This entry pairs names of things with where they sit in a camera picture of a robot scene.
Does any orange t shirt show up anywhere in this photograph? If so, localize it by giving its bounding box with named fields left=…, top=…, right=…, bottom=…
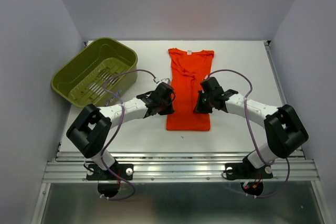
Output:
left=166, top=48, right=215, bottom=131

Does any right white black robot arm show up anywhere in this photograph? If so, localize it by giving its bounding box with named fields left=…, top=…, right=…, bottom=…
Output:
left=194, top=77, right=309, bottom=180

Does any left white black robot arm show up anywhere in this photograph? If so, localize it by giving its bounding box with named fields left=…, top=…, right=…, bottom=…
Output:
left=66, top=81, right=175, bottom=179

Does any olive green plastic basket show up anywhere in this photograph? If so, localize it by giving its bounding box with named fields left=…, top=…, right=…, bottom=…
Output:
left=51, top=37, right=138, bottom=108

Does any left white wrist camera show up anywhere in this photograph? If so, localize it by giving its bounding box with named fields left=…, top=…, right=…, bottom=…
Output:
left=159, top=78, right=171, bottom=85

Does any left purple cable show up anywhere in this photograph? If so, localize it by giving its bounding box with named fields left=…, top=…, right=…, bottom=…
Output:
left=99, top=69, right=158, bottom=200

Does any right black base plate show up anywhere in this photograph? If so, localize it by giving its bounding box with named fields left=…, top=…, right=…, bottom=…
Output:
left=222, top=163, right=273, bottom=181

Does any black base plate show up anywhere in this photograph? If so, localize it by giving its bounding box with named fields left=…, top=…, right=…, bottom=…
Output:
left=83, top=162, right=134, bottom=181
left=222, top=163, right=273, bottom=181

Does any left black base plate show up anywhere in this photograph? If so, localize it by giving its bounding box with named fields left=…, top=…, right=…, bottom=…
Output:
left=83, top=162, right=134, bottom=181

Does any aluminium mounting rail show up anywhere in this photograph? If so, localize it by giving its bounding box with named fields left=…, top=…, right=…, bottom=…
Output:
left=43, top=151, right=320, bottom=183

